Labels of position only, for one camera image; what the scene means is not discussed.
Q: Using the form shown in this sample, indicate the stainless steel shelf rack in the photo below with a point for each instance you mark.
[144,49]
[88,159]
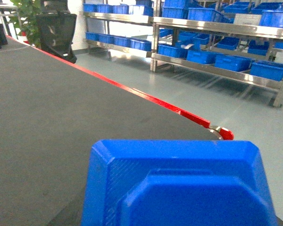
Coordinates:
[246,48]

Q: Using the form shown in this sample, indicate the dark grey table mat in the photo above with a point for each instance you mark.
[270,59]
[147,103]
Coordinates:
[41,184]

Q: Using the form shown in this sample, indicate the black office chair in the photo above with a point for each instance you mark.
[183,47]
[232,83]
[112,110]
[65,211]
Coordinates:
[56,26]

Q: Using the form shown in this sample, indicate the green potted plant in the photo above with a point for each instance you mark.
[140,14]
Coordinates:
[28,10]

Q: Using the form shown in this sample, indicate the red metal table frame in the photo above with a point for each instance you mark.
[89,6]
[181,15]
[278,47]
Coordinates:
[155,101]

